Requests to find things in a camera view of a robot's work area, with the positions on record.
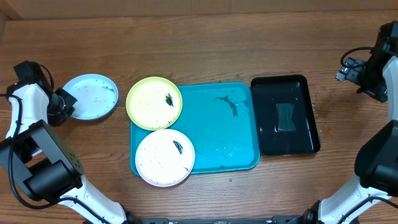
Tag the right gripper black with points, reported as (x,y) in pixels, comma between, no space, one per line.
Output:
(348,74)

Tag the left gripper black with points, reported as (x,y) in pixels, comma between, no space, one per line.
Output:
(71,101)

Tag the light blue plate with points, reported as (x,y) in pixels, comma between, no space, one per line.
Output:
(97,96)

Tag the dark green sponge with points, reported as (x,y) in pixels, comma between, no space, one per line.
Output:
(285,113)

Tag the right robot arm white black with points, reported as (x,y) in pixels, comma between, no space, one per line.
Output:
(375,167)

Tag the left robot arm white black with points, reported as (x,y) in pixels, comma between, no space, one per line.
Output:
(42,170)

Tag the black plastic tray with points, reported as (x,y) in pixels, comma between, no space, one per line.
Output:
(269,91)

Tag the teal plastic tray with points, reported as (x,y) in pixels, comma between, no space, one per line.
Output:
(219,120)

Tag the yellow plate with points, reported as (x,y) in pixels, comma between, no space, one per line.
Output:
(146,106)

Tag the black food scrap on yellow plate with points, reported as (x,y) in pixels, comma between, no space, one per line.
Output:
(169,100)

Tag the white pink plate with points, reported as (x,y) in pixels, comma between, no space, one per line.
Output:
(158,161)

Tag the black food scrap on white plate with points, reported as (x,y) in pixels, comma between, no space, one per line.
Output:
(178,146)

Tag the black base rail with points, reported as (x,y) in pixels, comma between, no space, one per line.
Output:
(283,219)

